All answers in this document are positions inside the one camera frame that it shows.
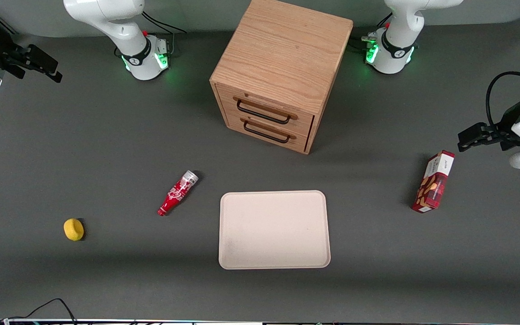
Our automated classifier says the black left arm base cable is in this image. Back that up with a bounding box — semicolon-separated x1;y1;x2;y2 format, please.
349;13;392;51

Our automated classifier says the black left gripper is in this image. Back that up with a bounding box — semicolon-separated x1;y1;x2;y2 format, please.
458;97;520;153

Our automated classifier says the small yellow lemon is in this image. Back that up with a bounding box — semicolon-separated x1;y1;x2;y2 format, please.
63;218;85;242

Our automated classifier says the black wire drawer handle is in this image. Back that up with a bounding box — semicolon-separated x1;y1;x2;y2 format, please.
236;99;292;125
243;119;292;144

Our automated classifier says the black arm base cable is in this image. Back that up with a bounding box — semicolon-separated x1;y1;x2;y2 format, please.
349;13;392;51
142;11;188;35

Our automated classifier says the wooden two-drawer cabinet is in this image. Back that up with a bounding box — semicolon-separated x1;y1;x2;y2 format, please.
209;0;354;155

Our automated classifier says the black table-edge cable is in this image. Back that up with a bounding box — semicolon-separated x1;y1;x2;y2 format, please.
5;298;78;325

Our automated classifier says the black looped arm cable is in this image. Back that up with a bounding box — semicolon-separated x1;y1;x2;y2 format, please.
486;71;520;129

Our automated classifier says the red snack box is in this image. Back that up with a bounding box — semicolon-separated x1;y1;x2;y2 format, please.
412;150;456;214

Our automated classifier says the beige rectangular tray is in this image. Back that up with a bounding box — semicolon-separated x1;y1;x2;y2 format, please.
218;190;331;270

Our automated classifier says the black right arm base cable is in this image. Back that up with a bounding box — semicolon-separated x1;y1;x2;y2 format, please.
142;11;188;35

